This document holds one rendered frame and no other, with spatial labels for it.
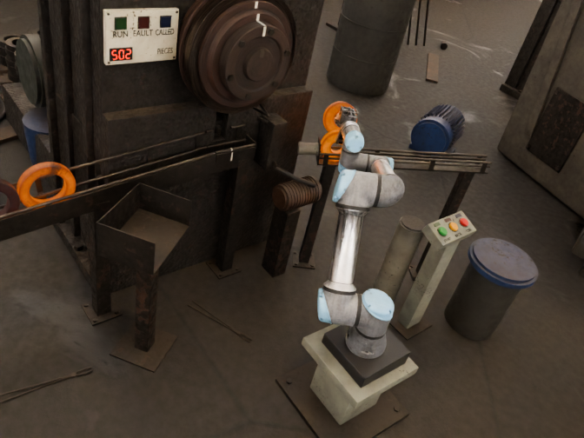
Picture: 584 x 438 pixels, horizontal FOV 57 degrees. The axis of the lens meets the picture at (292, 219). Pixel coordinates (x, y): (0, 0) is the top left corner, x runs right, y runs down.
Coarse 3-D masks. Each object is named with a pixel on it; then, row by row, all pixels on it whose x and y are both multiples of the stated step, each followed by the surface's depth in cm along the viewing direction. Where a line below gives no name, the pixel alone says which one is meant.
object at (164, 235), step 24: (144, 192) 191; (120, 216) 183; (144, 216) 193; (168, 216) 194; (120, 240) 170; (144, 240) 167; (168, 240) 187; (144, 264) 173; (144, 288) 198; (144, 312) 206; (144, 336) 214; (168, 336) 228; (144, 360) 216
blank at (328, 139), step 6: (330, 132) 238; (336, 132) 237; (324, 138) 239; (330, 138) 238; (324, 144) 239; (330, 144) 240; (324, 150) 241; (330, 150) 242; (336, 150) 246; (330, 156) 244; (336, 156) 244
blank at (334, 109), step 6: (336, 102) 241; (342, 102) 240; (330, 108) 239; (336, 108) 240; (354, 108) 242; (324, 114) 241; (330, 114) 240; (324, 120) 241; (330, 120) 241; (324, 126) 244; (330, 126) 242; (336, 126) 243
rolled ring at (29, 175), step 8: (32, 168) 176; (40, 168) 175; (48, 168) 177; (56, 168) 179; (64, 168) 181; (24, 176) 174; (32, 176) 175; (40, 176) 177; (64, 176) 182; (72, 176) 184; (24, 184) 175; (64, 184) 186; (72, 184) 186; (24, 192) 177; (64, 192) 186; (72, 192) 188; (24, 200) 179; (32, 200) 180; (40, 200) 185; (48, 200) 186
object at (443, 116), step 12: (444, 108) 403; (456, 108) 409; (420, 120) 399; (432, 120) 381; (444, 120) 386; (456, 120) 394; (420, 132) 387; (432, 132) 383; (444, 132) 380; (456, 132) 395; (420, 144) 392; (432, 144) 387; (444, 144) 382
